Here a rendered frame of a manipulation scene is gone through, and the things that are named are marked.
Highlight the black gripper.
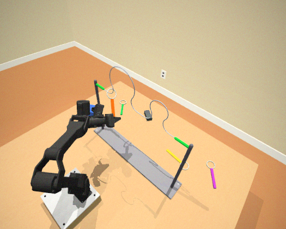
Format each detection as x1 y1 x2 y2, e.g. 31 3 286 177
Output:
90 113 121 128

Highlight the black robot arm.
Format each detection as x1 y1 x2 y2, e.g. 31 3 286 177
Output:
31 100 92 203

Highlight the grey wire course on two posts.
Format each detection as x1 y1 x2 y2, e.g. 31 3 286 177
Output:
94 100 194 200

